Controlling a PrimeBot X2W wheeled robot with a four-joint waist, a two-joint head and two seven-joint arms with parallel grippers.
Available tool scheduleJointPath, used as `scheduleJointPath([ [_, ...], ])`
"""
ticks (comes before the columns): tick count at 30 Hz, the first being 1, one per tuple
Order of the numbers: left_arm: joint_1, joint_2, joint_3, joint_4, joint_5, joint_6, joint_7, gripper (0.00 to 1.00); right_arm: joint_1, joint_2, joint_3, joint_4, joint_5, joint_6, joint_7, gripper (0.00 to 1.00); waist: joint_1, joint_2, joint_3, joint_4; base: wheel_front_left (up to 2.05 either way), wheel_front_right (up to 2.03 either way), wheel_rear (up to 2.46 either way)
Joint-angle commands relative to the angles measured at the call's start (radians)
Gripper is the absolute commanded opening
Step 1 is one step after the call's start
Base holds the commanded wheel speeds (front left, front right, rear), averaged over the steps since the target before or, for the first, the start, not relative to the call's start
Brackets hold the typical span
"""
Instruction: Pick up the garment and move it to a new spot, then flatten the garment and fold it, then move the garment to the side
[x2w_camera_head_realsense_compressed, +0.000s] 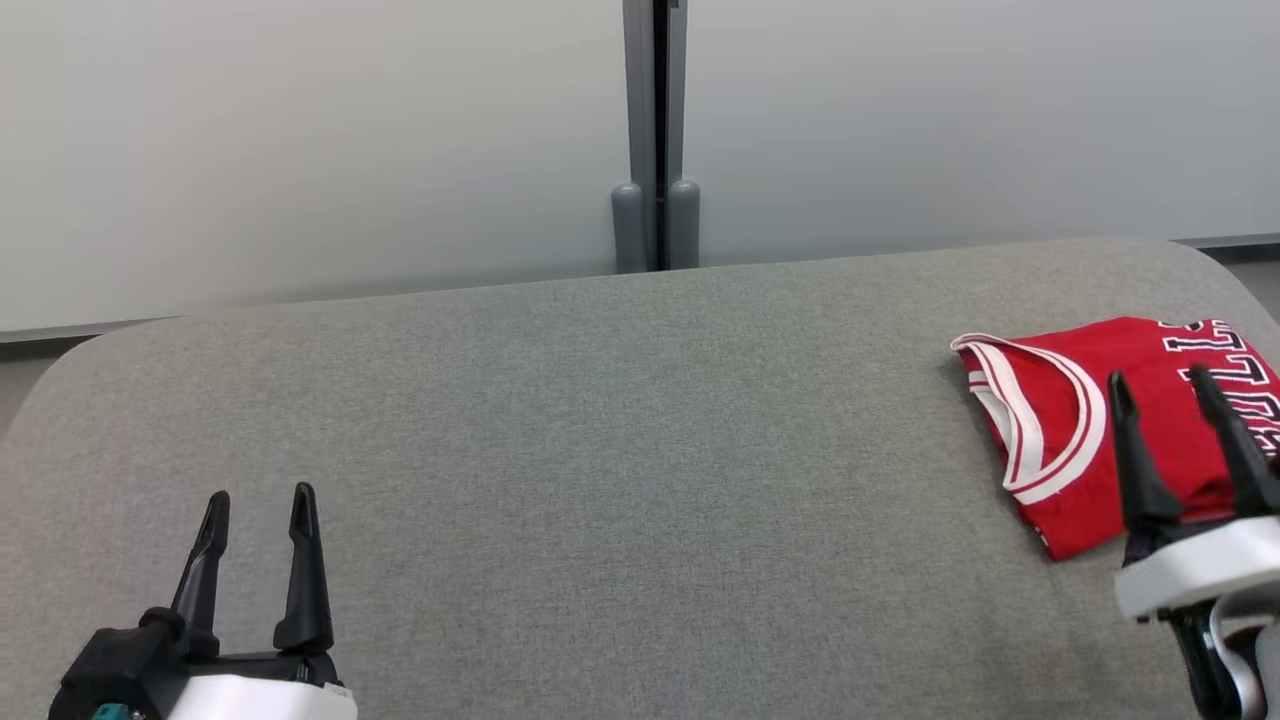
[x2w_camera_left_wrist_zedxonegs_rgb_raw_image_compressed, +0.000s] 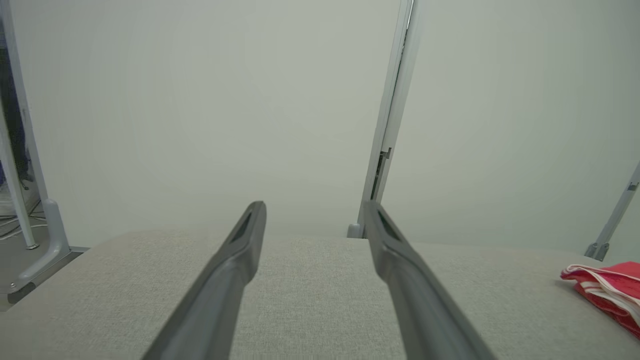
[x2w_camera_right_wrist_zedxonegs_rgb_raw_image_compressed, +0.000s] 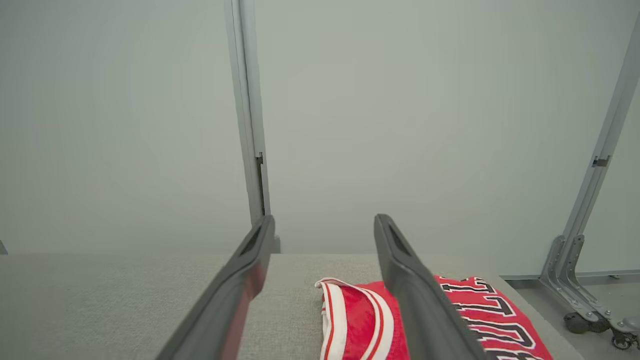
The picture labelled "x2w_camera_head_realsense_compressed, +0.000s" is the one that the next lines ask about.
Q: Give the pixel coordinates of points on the grey upholstered sofa seat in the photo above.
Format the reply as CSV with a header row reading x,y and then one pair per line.
x,y
600,450

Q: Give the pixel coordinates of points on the grey partition post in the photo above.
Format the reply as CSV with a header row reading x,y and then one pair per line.
x,y
683,225
630,230

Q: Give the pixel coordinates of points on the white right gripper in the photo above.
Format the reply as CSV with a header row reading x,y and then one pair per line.
x,y
1200,565

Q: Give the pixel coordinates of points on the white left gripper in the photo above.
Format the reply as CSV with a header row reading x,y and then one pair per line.
x,y
270,695

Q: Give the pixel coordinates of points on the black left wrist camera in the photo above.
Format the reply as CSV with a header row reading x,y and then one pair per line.
x,y
115,670

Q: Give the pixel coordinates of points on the red basketball jersey white trim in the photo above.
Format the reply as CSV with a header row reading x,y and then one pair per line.
x,y
1060,450

